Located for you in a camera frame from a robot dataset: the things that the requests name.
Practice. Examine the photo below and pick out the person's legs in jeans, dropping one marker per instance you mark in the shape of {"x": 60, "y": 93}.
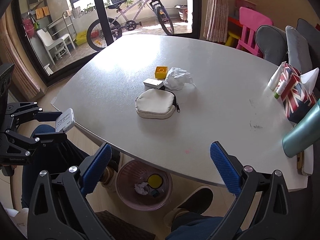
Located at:
{"x": 62, "y": 155}

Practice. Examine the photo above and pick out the yellow kids stool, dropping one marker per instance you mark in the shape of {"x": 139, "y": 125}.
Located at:
{"x": 232, "y": 39}

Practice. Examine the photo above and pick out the white tube bottle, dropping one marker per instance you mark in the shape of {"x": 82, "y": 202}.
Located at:
{"x": 273, "y": 82}

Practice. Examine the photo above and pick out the pink trash bin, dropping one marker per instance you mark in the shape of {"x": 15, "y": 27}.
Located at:
{"x": 136, "y": 172}

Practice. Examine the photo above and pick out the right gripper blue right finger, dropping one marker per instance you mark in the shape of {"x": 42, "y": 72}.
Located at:
{"x": 229, "y": 168}

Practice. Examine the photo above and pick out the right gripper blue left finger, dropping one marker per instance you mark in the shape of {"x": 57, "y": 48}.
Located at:
{"x": 92, "y": 168}

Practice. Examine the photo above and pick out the white printed shoe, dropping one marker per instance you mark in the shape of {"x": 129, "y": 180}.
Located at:
{"x": 19, "y": 218}

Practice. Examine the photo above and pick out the white plastic chair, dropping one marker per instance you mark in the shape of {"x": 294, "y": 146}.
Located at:
{"x": 49, "y": 43}

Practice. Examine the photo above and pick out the yellow oval zip case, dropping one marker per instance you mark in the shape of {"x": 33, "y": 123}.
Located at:
{"x": 155, "y": 181}

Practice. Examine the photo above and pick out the dark woven mat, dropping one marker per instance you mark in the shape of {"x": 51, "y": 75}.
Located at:
{"x": 119, "y": 229}

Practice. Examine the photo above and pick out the white bicycle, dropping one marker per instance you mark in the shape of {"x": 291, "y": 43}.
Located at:
{"x": 128, "y": 12}

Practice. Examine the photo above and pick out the white tissue front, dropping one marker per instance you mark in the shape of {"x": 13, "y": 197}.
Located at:
{"x": 142, "y": 188}

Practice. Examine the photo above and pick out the white usb token stick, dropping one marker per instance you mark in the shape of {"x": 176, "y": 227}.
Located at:
{"x": 154, "y": 83}

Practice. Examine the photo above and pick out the black shoe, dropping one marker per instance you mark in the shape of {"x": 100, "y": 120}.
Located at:
{"x": 196, "y": 203}

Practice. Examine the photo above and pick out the union jack tissue box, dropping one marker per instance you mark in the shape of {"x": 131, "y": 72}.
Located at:
{"x": 296, "y": 99}

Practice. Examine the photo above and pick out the black door frame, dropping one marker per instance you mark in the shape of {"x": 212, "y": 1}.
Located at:
{"x": 77, "y": 65}

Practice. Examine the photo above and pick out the red kids table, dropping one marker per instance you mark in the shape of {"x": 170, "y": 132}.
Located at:
{"x": 234, "y": 25}

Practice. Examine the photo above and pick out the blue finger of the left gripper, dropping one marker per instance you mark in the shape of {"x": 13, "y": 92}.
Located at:
{"x": 52, "y": 137}
{"x": 47, "y": 116}

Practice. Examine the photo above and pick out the dark grey sofa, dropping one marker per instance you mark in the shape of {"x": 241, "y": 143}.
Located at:
{"x": 273, "y": 44}

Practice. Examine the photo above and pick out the beige zip pouch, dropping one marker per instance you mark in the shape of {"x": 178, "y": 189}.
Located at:
{"x": 156, "y": 104}

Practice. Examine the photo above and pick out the pink kids chair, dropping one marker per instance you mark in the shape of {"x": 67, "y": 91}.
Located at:
{"x": 251, "y": 20}

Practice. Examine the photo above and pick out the crumpled white tissue back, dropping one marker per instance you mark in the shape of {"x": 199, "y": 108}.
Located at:
{"x": 176, "y": 79}

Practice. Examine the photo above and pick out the beige slipper shoe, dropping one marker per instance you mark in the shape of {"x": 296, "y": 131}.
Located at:
{"x": 108, "y": 179}

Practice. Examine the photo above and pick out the patterned curtain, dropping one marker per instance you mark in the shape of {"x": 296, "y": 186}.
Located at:
{"x": 216, "y": 22}

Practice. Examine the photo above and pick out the yellow toy brick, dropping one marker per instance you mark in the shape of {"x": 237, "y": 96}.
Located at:
{"x": 161, "y": 72}

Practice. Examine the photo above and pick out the white square card device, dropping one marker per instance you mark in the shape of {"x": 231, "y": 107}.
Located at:
{"x": 65, "y": 121}

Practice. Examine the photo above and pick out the light grey cushion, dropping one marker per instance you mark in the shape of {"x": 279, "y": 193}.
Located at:
{"x": 298, "y": 50}

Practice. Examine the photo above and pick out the white tissue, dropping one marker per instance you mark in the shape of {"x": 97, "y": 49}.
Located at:
{"x": 176, "y": 79}
{"x": 142, "y": 188}

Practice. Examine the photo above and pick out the pink storage boxes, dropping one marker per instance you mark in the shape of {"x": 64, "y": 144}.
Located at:
{"x": 243, "y": 3}

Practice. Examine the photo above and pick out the small white green bottle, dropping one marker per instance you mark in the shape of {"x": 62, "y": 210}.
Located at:
{"x": 278, "y": 92}

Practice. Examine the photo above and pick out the yellow crate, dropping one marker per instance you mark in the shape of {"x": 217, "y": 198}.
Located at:
{"x": 81, "y": 38}

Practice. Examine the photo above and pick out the teal thermos bottle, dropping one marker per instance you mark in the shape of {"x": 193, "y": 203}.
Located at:
{"x": 304, "y": 134}

